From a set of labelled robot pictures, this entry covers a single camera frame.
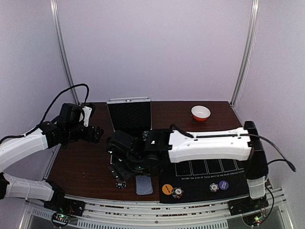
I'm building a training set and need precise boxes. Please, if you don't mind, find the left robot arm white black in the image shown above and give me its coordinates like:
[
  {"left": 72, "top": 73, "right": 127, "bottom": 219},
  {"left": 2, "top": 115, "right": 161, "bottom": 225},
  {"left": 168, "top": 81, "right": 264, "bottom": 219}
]
[{"left": 0, "top": 103, "right": 103, "bottom": 212}]

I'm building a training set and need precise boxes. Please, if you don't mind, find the aluminium poker case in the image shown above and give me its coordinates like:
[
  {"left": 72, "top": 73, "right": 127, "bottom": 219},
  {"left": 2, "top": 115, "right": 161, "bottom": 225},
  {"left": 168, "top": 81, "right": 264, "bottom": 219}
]
[{"left": 106, "top": 97, "right": 152, "bottom": 170}]

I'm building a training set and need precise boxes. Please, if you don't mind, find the right chip stack in case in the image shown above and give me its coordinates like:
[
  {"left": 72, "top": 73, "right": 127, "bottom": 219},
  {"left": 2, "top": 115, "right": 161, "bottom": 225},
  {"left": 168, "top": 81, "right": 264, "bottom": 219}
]
[{"left": 142, "top": 131, "right": 149, "bottom": 141}]

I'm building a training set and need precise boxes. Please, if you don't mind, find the front aluminium rail base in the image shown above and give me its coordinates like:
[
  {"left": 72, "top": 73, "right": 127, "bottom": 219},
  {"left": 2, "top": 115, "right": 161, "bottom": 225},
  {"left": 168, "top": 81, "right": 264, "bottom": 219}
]
[{"left": 20, "top": 187, "right": 295, "bottom": 229}]

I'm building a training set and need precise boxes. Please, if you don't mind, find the aluminium frame post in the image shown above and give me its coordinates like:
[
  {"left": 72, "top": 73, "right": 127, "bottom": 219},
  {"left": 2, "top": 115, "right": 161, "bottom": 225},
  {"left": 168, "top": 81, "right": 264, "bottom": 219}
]
[
  {"left": 230, "top": 0, "right": 261, "bottom": 108},
  {"left": 49, "top": 0, "right": 79, "bottom": 104}
]

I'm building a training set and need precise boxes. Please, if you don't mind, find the black poker mat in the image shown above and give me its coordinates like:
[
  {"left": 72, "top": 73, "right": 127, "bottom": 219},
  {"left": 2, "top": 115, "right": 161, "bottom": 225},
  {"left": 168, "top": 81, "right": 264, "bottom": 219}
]
[{"left": 159, "top": 159, "right": 249, "bottom": 204}]

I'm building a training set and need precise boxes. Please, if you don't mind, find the purple small blind button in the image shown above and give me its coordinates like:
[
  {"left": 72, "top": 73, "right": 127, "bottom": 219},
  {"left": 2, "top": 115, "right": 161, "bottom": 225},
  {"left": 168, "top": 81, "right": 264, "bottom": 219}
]
[{"left": 219, "top": 180, "right": 229, "bottom": 190}]

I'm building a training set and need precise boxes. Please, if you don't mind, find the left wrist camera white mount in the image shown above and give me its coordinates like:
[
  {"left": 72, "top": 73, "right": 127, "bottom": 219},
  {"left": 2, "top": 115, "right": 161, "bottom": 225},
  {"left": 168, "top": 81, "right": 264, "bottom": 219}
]
[{"left": 80, "top": 106, "right": 93, "bottom": 127}]

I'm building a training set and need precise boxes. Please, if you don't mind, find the right round circuit board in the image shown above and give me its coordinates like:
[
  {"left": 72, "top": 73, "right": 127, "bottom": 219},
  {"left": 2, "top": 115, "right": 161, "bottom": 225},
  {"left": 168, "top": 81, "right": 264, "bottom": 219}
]
[{"left": 242, "top": 213, "right": 269, "bottom": 228}]

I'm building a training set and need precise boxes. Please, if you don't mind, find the orange white bowl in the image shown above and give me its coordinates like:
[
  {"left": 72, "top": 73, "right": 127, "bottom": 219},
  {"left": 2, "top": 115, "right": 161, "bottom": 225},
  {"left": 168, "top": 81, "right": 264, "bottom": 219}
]
[{"left": 191, "top": 105, "right": 211, "bottom": 122}]

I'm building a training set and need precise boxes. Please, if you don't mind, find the left aluminium frame post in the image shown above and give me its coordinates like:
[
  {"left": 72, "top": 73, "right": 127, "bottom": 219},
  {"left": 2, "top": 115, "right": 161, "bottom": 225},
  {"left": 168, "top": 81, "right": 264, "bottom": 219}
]
[{"left": 49, "top": 0, "right": 79, "bottom": 104}]

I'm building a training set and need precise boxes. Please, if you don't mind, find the round circuit board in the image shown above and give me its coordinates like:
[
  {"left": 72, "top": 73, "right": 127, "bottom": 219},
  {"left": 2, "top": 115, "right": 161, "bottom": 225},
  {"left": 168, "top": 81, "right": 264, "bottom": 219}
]
[
  {"left": 51, "top": 212, "right": 71, "bottom": 228},
  {"left": 242, "top": 213, "right": 269, "bottom": 228}
]

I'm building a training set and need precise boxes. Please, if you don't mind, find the right aluminium frame post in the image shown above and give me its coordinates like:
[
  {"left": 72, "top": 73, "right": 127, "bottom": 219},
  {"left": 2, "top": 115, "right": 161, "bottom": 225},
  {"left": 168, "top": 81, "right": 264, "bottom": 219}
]
[{"left": 230, "top": 0, "right": 261, "bottom": 108}]

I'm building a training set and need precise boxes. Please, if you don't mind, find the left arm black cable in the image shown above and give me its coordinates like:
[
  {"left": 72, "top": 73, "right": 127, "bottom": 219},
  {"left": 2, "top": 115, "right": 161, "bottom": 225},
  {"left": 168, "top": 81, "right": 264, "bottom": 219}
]
[{"left": 0, "top": 83, "right": 91, "bottom": 144}]

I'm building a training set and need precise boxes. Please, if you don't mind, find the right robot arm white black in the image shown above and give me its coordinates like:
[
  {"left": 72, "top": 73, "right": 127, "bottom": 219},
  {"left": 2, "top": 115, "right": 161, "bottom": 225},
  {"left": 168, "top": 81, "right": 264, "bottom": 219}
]
[{"left": 106, "top": 121, "right": 283, "bottom": 211}]

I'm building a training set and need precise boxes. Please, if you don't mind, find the black 100 poker chip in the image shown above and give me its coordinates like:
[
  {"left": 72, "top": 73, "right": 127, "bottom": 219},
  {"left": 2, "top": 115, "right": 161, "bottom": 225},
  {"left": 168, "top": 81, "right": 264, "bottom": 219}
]
[{"left": 116, "top": 181, "right": 126, "bottom": 189}]

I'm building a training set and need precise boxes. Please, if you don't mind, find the orange big blind button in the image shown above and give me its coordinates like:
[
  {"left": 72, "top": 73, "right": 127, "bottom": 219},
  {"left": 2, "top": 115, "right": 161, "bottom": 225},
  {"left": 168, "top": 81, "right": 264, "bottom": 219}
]
[{"left": 162, "top": 184, "right": 173, "bottom": 195}]

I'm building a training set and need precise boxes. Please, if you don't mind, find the left round circuit board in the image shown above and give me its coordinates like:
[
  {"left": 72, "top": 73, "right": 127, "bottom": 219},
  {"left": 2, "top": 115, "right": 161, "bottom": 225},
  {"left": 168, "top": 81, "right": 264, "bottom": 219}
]
[{"left": 51, "top": 212, "right": 71, "bottom": 228}]

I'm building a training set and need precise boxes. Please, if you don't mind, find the blue playing card deck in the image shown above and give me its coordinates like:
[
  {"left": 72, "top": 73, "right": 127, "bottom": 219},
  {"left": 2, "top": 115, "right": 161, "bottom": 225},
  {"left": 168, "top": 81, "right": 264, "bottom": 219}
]
[{"left": 135, "top": 175, "right": 153, "bottom": 196}]

